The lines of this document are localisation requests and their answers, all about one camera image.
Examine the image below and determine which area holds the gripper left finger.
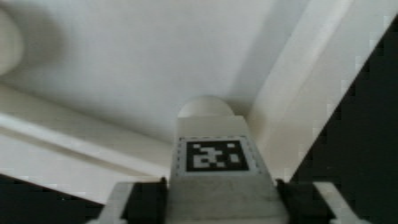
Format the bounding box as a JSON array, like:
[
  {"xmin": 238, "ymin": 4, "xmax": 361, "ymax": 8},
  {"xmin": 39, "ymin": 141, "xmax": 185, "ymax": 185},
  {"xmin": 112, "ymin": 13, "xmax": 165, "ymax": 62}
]
[{"xmin": 87, "ymin": 178, "xmax": 169, "ymax": 224}]

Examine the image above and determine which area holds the white square table top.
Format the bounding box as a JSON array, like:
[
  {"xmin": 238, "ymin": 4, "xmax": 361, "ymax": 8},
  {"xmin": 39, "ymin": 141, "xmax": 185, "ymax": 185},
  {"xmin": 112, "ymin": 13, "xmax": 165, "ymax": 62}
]
[{"xmin": 0, "ymin": 0, "xmax": 398, "ymax": 201}]

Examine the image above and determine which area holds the white table leg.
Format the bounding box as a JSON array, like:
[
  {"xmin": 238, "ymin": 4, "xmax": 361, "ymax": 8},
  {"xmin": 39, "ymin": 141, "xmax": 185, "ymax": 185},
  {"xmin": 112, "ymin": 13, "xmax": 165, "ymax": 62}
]
[{"xmin": 165, "ymin": 96, "xmax": 290, "ymax": 224}]

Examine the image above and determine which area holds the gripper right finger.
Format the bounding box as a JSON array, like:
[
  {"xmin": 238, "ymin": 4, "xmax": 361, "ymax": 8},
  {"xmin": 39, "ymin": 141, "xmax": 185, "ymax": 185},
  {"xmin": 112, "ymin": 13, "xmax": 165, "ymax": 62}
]
[{"xmin": 277, "ymin": 180, "xmax": 371, "ymax": 224}]

